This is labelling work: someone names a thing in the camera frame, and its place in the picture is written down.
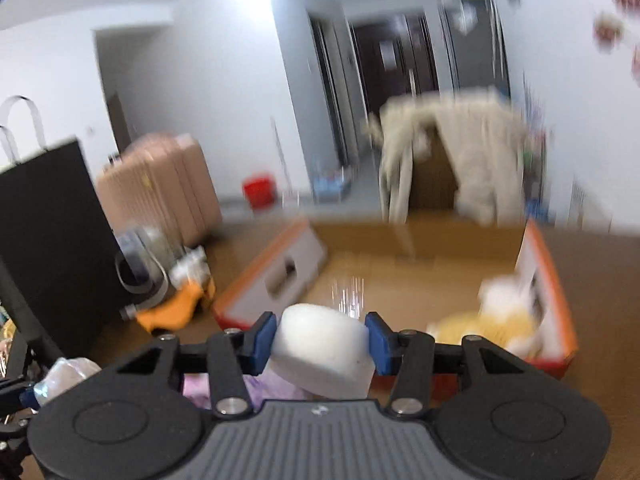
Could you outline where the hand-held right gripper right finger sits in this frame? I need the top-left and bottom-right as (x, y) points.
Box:
(364, 311), (538, 418)

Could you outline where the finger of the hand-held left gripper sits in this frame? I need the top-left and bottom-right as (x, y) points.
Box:
(0, 377), (43, 416)

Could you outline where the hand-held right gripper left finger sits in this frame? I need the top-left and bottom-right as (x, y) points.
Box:
(102, 311), (277, 421)

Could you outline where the lilac terry towel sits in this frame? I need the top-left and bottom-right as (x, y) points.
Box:
(182, 372), (311, 411)

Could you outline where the clear plastic bag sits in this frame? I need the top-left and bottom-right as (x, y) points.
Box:
(32, 357), (103, 406)

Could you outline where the white round sponge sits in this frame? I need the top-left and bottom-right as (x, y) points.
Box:
(270, 303), (376, 398)

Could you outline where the orange cardboard box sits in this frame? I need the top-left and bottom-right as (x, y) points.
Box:
(212, 217), (580, 403)

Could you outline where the orange black band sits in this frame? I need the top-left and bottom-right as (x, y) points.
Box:
(135, 280), (217, 333)

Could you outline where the yellow plush toy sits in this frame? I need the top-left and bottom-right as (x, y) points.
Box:
(427, 310), (543, 358)

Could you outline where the white plush toy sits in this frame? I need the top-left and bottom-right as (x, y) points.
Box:
(477, 275), (538, 321)

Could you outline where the red bucket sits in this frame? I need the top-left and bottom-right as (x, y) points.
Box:
(242, 174), (277, 209)

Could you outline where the black paper bag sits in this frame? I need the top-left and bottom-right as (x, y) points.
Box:
(0, 95), (126, 361)

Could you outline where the blue floor item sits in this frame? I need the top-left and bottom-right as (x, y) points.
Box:
(312, 172), (351, 203)

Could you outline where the pink suitcase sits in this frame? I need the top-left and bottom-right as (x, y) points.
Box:
(95, 132), (223, 248)

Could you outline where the beige jacket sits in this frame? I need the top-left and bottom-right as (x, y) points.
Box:
(367, 87), (531, 226)

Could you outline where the dark brown door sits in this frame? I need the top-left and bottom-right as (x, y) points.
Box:
(350, 12), (441, 111)

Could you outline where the grey refrigerator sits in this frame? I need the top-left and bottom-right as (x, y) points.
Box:
(440, 0), (511, 96)

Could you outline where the colourful wall decoration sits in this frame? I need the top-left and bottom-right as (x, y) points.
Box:
(592, 10), (626, 53)

